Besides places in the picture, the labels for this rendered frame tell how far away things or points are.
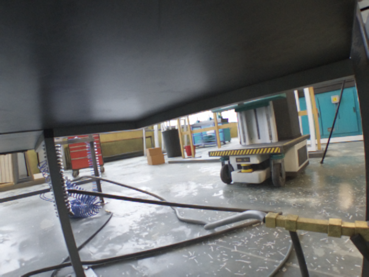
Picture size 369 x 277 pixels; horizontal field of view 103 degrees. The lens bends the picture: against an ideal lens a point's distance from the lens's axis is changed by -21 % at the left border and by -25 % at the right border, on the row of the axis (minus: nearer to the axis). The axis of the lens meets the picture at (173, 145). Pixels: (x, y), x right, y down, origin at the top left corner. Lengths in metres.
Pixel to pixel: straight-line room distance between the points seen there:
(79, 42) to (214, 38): 0.14
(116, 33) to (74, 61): 0.07
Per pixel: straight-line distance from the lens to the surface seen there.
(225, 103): 0.51
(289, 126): 1.81
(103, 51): 0.22
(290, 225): 0.45
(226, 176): 1.72
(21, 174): 7.65
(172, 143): 5.28
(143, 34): 0.20
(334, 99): 4.30
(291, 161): 1.59
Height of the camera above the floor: 0.46
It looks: 1 degrees down
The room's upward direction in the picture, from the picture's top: 9 degrees counter-clockwise
